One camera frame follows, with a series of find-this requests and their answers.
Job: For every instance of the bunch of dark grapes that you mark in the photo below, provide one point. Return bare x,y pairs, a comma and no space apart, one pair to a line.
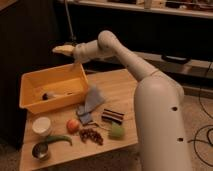
91,134

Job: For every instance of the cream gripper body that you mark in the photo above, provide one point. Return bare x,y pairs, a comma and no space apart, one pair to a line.
64,49

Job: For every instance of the metal cup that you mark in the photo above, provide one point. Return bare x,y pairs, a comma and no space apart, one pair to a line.
41,151

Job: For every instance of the metal pole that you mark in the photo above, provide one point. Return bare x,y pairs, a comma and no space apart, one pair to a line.
72,36

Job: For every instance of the blue cloth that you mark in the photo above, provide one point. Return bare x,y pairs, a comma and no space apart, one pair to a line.
94,98

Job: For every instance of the yellow plastic bin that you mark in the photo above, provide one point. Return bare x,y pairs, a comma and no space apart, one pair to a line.
69,78

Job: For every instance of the green pepper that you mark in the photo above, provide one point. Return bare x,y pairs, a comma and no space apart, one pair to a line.
56,138

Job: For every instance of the wooden shelf rail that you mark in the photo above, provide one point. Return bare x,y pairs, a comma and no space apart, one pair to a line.
186,65

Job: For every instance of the striped brown block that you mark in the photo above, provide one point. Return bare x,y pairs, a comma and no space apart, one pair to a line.
112,116

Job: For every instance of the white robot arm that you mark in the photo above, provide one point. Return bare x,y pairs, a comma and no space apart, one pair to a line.
157,104

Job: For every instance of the orange peach fruit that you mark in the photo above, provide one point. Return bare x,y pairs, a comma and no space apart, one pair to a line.
72,125

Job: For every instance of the brush in bin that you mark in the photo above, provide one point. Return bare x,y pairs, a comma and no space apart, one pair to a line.
51,95

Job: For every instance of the black object on shelf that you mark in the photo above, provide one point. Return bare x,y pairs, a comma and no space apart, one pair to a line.
176,60

